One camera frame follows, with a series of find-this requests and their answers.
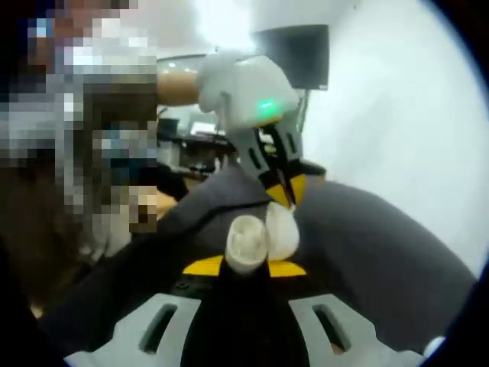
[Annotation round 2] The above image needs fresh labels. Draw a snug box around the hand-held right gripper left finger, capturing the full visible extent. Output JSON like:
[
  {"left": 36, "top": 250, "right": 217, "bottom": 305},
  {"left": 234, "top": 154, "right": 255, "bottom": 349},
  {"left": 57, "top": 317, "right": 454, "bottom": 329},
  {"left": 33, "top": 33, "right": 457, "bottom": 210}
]
[{"left": 62, "top": 256, "right": 235, "bottom": 367}]

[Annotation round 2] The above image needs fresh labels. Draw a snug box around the office desk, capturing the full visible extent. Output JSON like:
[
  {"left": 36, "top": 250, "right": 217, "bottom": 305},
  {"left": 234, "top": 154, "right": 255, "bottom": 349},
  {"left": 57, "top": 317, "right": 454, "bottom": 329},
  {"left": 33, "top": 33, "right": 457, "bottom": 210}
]
[{"left": 157, "top": 109, "right": 231, "bottom": 181}]

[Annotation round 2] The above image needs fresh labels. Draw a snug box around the black monitor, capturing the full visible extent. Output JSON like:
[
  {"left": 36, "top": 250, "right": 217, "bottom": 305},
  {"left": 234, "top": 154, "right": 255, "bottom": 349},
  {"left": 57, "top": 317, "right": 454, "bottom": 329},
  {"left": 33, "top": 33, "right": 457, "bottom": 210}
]
[{"left": 251, "top": 24, "right": 330, "bottom": 92}]

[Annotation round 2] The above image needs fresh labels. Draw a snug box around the white oval earphone charging case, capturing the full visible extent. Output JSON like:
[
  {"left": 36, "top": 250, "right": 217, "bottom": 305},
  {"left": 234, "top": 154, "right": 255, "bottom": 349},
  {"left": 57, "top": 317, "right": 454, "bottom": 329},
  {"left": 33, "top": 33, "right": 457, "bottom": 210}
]
[{"left": 225, "top": 200, "right": 302, "bottom": 275}]

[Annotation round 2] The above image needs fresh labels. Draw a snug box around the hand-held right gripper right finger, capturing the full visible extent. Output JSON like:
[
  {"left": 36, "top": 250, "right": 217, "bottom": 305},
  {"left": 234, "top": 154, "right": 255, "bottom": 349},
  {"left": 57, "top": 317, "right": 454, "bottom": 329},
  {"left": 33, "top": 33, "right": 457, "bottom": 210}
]
[{"left": 262, "top": 259, "right": 427, "bottom": 367}]

